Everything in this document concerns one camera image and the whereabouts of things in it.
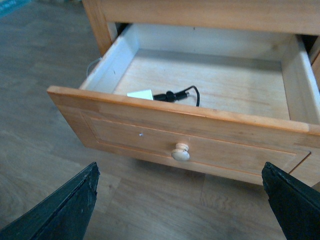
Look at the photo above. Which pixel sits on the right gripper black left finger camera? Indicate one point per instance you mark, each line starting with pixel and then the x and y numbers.
pixel 63 215

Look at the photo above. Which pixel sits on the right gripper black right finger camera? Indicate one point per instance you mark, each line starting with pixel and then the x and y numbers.
pixel 295 205

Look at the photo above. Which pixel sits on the wooden drawer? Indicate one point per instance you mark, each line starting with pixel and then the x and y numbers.
pixel 190 112

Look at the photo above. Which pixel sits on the wooden nightstand cabinet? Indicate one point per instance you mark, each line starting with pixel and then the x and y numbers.
pixel 225 17

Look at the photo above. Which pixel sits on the white charger adapter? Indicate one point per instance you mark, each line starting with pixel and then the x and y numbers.
pixel 141 94

